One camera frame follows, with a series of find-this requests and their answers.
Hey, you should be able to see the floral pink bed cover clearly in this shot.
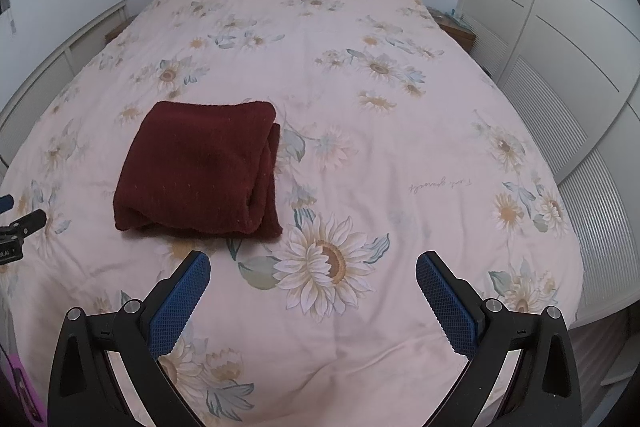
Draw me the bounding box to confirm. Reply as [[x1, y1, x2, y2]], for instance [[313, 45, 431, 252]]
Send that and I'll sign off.
[[0, 0, 585, 427]]

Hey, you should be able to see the low white cabinet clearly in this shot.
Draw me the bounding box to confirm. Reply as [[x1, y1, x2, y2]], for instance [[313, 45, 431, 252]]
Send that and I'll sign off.
[[0, 0, 130, 170]]

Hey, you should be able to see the wooden nightstand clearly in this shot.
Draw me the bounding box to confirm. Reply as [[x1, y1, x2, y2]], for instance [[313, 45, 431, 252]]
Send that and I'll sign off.
[[431, 8, 479, 54]]

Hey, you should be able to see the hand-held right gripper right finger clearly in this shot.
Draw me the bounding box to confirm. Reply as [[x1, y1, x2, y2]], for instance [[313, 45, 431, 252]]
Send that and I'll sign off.
[[416, 251, 583, 427]]

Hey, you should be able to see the white wardrobe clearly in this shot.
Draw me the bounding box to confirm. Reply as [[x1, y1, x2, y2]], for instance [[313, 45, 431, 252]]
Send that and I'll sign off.
[[457, 0, 640, 324]]

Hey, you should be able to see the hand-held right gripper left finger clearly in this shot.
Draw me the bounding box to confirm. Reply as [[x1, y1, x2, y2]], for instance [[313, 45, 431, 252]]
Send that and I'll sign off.
[[46, 250, 212, 427]]

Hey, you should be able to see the dark red towel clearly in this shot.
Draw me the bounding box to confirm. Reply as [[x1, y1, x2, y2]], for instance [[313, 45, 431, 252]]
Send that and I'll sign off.
[[112, 99, 284, 239]]

